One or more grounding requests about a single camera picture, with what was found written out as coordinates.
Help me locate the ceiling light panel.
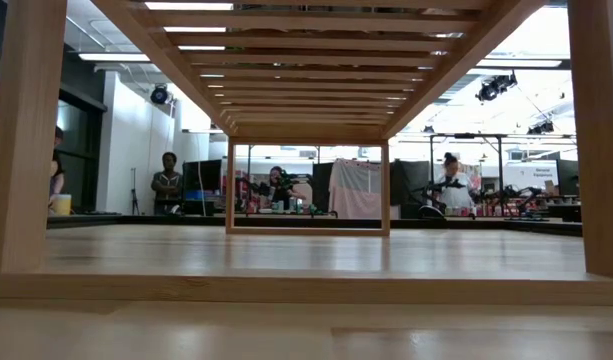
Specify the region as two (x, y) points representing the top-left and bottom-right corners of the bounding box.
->
(475, 58), (563, 69)
(78, 52), (152, 63)

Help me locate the white equipment sign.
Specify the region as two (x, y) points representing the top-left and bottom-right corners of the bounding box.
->
(505, 160), (560, 190)

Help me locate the background robot rig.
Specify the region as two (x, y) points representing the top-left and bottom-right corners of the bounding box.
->
(478, 184), (552, 221)
(276, 169), (337, 219)
(235, 175), (271, 216)

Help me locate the black ceiling camera rig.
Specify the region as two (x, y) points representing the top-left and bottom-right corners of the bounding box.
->
(526, 118), (556, 135)
(475, 70), (519, 103)

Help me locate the black table edge rail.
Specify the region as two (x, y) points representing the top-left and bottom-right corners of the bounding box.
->
(46, 213), (584, 238)

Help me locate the thin black tripod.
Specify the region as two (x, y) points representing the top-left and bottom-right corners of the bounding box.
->
(129, 167), (140, 216)

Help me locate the black gantry frame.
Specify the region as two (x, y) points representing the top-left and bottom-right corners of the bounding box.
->
(428, 132), (509, 194)

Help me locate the yellow cup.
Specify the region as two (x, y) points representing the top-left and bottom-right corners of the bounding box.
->
(53, 193), (73, 217)

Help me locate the person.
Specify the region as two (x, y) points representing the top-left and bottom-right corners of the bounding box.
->
(150, 151), (184, 215)
(434, 152), (476, 210)
(266, 165), (307, 211)
(47, 125), (66, 211)

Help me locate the pink cloth cover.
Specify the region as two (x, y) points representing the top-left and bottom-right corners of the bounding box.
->
(328, 157), (401, 220)

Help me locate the wooden slatted shelf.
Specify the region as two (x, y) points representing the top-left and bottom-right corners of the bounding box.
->
(0, 0), (613, 307)

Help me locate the black round ceiling device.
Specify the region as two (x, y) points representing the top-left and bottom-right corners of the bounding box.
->
(149, 83), (171, 106)

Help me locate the black cloth partition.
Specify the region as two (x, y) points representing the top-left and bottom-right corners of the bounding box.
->
(389, 158), (432, 206)

